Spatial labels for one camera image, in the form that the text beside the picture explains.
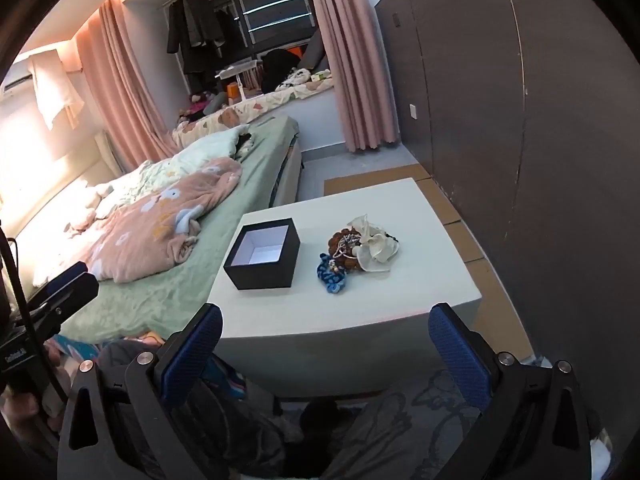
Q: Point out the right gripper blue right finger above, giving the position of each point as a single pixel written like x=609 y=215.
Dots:
x=466 y=354

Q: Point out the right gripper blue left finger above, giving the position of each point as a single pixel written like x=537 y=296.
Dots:
x=185 y=354

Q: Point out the black square gift box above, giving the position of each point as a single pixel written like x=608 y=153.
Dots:
x=263 y=255

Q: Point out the white cloth pouch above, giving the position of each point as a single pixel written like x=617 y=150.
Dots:
x=377 y=249

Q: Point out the blue fabric scrunchie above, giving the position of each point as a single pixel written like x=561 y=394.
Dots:
x=331 y=275

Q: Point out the person's left hand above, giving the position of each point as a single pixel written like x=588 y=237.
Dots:
x=19 y=409

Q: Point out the brown cardboard sheet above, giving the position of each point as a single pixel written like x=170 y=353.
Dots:
x=496 y=317

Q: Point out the pink floral fleece blanket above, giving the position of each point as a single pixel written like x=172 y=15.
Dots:
x=159 y=231

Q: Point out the white bedside table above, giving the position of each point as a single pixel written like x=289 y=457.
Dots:
x=301 y=341

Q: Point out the green bed sheet mattress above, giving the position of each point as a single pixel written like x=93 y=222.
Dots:
x=165 y=302

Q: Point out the light green pillow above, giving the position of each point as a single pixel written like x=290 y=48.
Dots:
x=202 y=151

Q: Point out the floral window seat cushion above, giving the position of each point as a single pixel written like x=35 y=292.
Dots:
x=245 y=112

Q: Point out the pink curtain left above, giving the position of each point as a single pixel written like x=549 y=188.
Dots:
x=130 y=115

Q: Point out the pink curtain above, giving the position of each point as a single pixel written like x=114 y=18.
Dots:
x=357 y=65
x=130 y=115

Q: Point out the dark brown wardrobe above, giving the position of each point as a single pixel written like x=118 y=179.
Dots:
x=528 y=113

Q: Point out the white air conditioner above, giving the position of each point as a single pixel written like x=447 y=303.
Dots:
x=17 y=75

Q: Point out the hanging dark clothes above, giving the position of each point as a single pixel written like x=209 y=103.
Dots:
x=206 y=37

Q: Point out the pink curtain right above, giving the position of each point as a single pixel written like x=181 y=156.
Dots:
x=357 y=65

